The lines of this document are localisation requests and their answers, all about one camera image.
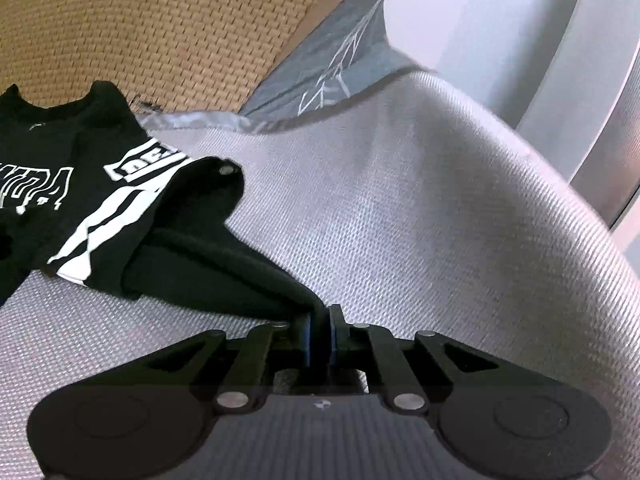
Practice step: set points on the black white-printed t-shirt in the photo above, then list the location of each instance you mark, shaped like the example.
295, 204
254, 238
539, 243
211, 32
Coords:
115, 125

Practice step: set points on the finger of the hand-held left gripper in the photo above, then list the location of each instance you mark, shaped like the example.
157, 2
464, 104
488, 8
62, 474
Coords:
220, 185

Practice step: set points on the grey printed cloth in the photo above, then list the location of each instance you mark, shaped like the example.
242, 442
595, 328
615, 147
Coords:
340, 50

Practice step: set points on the tan woven mattress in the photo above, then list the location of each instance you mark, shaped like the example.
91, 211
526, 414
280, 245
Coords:
150, 25

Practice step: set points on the white wardrobe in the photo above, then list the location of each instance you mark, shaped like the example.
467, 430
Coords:
525, 35

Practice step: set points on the white woven bed mat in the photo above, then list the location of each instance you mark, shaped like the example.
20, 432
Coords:
425, 210

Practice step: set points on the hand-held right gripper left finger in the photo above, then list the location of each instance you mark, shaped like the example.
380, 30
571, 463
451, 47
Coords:
310, 337

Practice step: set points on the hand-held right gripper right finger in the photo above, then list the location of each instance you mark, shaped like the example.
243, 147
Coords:
331, 337

